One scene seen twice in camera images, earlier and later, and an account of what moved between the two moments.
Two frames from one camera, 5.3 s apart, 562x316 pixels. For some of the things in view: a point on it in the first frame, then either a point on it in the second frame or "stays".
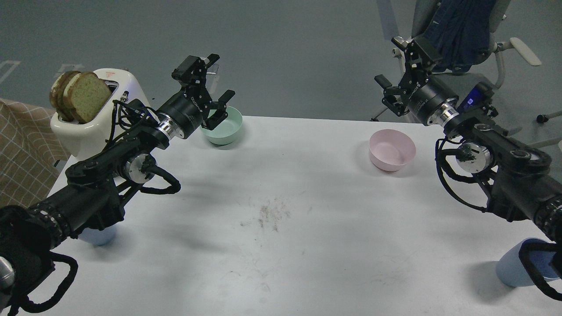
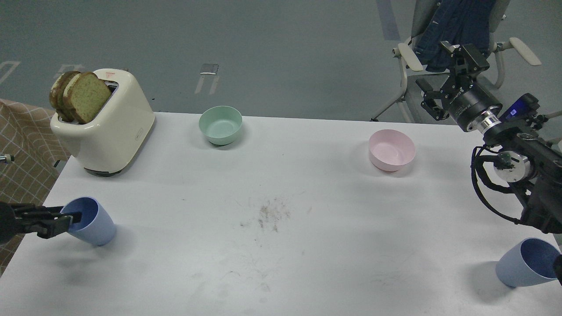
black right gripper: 424,96 → 458,97
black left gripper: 189,106 → 47,222
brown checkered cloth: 30,153 stays
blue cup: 511,271 stays
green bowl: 226,132 stays
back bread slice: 56,89 stays
